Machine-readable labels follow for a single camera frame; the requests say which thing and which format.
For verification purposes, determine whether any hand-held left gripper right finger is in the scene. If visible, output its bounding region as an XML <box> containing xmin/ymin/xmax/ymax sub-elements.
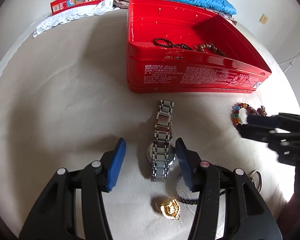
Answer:
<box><xmin>175</xmin><ymin>137</ymin><xmax>283</xmax><ymax>240</ymax></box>

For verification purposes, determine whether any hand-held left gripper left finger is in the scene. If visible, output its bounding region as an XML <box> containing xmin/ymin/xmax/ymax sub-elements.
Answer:
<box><xmin>19</xmin><ymin>137</ymin><xmax>127</xmax><ymax>240</ymax></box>

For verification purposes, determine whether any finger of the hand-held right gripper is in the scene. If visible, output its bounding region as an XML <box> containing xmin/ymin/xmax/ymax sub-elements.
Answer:
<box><xmin>239</xmin><ymin>124</ymin><xmax>290</xmax><ymax>145</ymax></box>
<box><xmin>246</xmin><ymin>112</ymin><xmax>300</xmax><ymax>133</ymax></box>

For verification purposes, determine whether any dark red bead charm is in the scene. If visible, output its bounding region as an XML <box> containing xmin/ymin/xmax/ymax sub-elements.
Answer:
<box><xmin>250</xmin><ymin>106</ymin><xmax>267</xmax><ymax>117</ymax></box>

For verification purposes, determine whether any colourful bead bracelet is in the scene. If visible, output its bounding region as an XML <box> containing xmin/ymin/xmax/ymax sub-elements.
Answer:
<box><xmin>231</xmin><ymin>102</ymin><xmax>255</xmax><ymax>130</ymax></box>

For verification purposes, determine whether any silver metal wristwatch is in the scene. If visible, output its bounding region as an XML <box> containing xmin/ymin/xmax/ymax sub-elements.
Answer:
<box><xmin>146</xmin><ymin>99</ymin><xmax>177</xmax><ymax>182</ymax></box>

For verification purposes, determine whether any black beaded string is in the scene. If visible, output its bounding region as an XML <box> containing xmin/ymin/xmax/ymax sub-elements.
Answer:
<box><xmin>174</xmin><ymin>165</ymin><xmax>234</xmax><ymax>205</ymax></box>

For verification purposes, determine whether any silver key ring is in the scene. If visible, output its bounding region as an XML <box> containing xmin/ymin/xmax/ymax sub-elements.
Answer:
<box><xmin>250</xmin><ymin>170</ymin><xmax>263</xmax><ymax>194</ymax></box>

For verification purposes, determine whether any gold pendant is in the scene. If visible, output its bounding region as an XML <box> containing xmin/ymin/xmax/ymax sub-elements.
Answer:
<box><xmin>152</xmin><ymin>197</ymin><xmax>182</xmax><ymax>221</ymax></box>

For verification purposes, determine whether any red tin box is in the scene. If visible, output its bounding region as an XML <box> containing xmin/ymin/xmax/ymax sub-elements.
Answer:
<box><xmin>126</xmin><ymin>0</ymin><xmax>272</xmax><ymax>94</ymax></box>

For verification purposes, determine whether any white lace cloth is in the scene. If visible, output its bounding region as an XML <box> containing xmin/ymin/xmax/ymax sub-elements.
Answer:
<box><xmin>33</xmin><ymin>0</ymin><xmax>120</xmax><ymax>38</ymax></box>

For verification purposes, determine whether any beige folded cloth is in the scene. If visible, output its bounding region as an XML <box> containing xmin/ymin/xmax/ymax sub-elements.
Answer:
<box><xmin>112</xmin><ymin>0</ymin><xmax>238</xmax><ymax>26</ymax></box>

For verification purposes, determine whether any white wall cable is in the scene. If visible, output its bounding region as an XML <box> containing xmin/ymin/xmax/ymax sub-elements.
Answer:
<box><xmin>277</xmin><ymin>31</ymin><xmax>300</xmax><ymax>67</ymax></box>

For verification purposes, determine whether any brown wooden bead bracelet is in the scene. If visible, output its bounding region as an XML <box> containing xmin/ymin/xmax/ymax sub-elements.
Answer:
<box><xmin>194</xmin><ymin>43</ymin><xmax>227</xmax><ymax>57</ymax></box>

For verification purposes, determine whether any black cord necklace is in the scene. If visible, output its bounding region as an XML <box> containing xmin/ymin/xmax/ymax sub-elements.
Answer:
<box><xmin>154</xmin><ymin>38</ymin><xmax>193</xmax><ymax>51</ymax></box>

